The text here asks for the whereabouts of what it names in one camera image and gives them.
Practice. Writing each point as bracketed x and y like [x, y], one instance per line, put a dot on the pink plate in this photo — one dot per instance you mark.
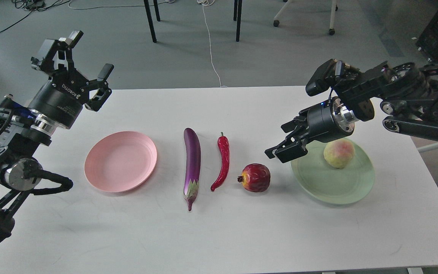
[120, 162]

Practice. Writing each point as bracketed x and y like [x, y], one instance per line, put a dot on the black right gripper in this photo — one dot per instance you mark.
[324, 122]

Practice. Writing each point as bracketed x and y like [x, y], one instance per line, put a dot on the white rolling chair base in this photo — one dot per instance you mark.
[304, 11]

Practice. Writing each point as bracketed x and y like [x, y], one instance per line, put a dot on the yellow pink peach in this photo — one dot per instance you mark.
[339, 153]

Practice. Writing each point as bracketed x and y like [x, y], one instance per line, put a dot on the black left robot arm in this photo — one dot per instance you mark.
[22, 129]

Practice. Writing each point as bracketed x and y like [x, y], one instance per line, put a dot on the green plate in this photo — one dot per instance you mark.
[331, 185]

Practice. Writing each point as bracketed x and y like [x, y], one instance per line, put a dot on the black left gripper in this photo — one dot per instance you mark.
[57, 99]

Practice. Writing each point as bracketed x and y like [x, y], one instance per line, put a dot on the red chili pepper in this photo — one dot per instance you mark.
[224, 149]

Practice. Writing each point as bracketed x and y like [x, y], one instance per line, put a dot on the purple eggplant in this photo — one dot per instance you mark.
[193, 164]

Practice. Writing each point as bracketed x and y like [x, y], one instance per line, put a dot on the red pomegranate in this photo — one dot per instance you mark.
[255, 178]

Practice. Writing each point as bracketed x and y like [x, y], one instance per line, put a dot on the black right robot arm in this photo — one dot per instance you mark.
[409, 98]

